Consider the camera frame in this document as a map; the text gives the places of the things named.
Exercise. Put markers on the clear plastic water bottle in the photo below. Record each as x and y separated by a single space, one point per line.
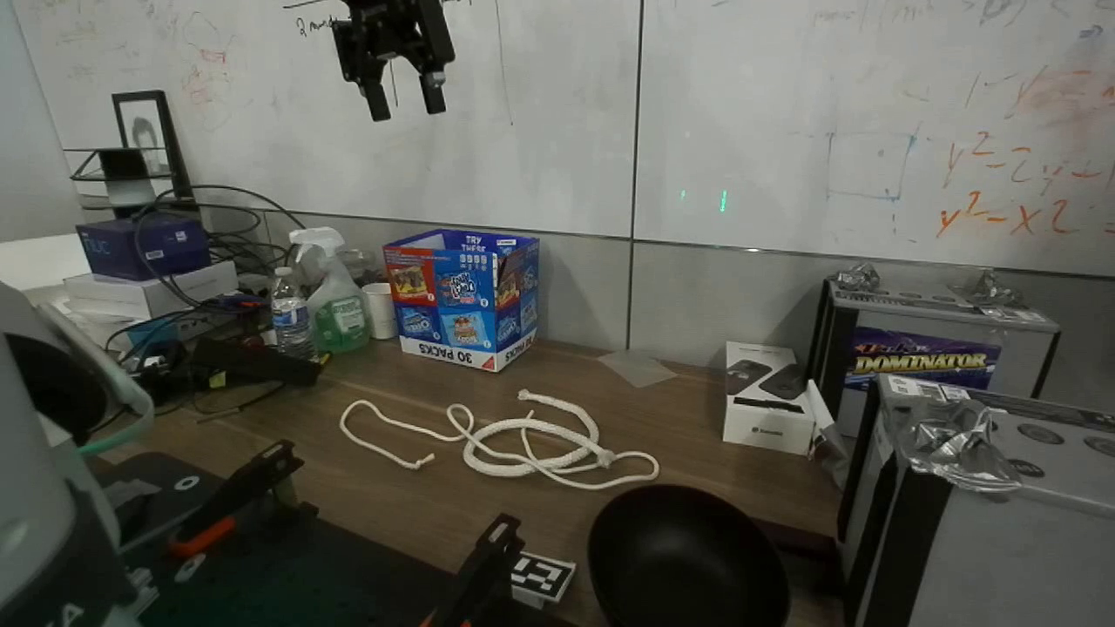
289 316

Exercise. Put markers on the whiteboard with writing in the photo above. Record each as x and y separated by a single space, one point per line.
812 116

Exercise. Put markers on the large plain silver box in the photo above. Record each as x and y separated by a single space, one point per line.
1024 546

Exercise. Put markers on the black round pan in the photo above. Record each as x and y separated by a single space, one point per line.
683 562

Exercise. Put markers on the crumpled silver foil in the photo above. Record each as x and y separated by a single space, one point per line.
859 283
953 437

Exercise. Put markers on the black white AprilTag marker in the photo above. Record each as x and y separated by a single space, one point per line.
541 578

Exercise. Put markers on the silver box with Dominator label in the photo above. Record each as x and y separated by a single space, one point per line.
927 354

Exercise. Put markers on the blue snack pack cardboard box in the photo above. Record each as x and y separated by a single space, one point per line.
464 297

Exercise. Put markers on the black clamp bracket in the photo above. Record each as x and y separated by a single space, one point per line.
248 474
481 576

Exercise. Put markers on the flat white box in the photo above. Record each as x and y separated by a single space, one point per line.
118 302

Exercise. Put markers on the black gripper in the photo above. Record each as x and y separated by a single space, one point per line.
394 31

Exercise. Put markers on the black power strip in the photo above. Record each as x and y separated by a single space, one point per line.
233 354

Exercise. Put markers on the black perforated base mat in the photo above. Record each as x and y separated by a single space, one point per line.
300 578

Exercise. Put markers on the dark blue cardboard box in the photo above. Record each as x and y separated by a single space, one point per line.
142 246

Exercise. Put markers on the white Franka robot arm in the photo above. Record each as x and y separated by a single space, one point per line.
47 546

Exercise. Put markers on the black picture frame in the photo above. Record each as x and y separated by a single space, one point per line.
148 135

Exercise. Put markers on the white paper cup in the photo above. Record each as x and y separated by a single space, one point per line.
380 312

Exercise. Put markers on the white phone box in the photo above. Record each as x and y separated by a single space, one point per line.
767 412

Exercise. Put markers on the white cups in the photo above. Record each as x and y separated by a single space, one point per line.
341 316

